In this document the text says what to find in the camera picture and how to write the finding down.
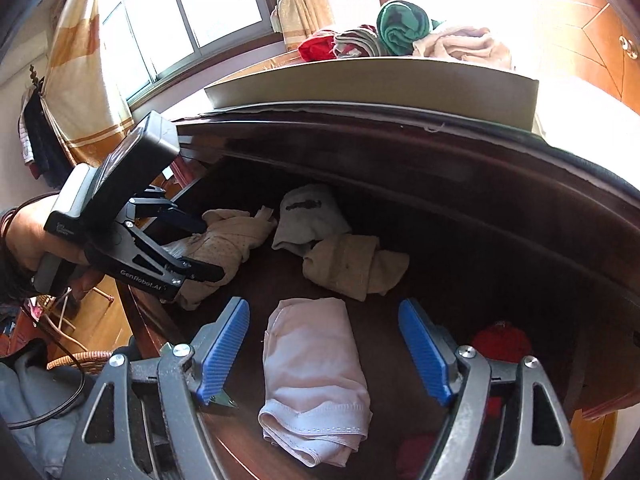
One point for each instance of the brass door knob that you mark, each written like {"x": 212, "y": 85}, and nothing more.
{"x": 631, "y": 46}

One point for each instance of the dark wooden dresser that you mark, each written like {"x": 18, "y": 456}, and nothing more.
{"x": 400, "y": 145}

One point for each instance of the grey striped underwear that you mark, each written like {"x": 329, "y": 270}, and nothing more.
{"x": 357, "y": 42}

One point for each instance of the green underwear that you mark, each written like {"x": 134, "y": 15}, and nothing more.
{"x": 405, "y": 25}

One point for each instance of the shallow cardboard box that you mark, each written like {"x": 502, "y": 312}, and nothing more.
{"x": 375, "y": 85}

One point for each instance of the beige tied curtain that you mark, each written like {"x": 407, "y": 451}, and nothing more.
{"x": 300, "y": 10}

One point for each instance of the person's left hand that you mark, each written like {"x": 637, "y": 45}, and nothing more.
{"x": 30, "y": 240}

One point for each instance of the rattan chair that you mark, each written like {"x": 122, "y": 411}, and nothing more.
{"x": 95, "y": 357}

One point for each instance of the light dresser cover cloth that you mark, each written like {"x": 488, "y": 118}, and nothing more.
{"x": 590, "y": 125}

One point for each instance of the tan underwear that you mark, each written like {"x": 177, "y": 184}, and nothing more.
{"x": 350, "y": 265}

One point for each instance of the wooden wardrobe door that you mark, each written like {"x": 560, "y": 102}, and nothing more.
{"x": 585, "y": 25}

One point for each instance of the white dotted underwear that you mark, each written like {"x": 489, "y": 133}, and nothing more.
{"x": 465, "y": 47}

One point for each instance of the orange striped curtain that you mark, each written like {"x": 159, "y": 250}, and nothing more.
{"x": 85, "y": 85}

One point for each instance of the hanging clothes on rack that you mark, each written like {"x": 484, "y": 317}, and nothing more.
{"x": 42, "y": 135}

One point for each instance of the white sock with print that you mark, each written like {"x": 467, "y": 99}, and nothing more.
{"x": 310, "y": 220}

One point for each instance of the beige dotted underwear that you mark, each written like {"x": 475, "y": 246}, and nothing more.
{"x": 225, "y": 245}

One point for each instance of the pale pink underwear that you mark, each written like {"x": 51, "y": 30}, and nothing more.
{"x": 310, "y": 370}

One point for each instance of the sliding glass window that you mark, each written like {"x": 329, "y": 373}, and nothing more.
{"x": 210, "y": 0}

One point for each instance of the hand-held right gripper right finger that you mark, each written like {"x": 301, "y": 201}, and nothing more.
{"x": 422, "y": 350}

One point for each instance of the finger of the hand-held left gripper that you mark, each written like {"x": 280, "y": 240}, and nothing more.
{"x": 187, "y": 222}
{"x": 205, "y": 271}

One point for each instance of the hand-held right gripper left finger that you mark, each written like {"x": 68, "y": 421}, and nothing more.
{"x": 222, "y": 345}

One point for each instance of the person's grey jacket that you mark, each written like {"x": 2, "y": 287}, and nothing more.
{"x": 30, "y": 450}

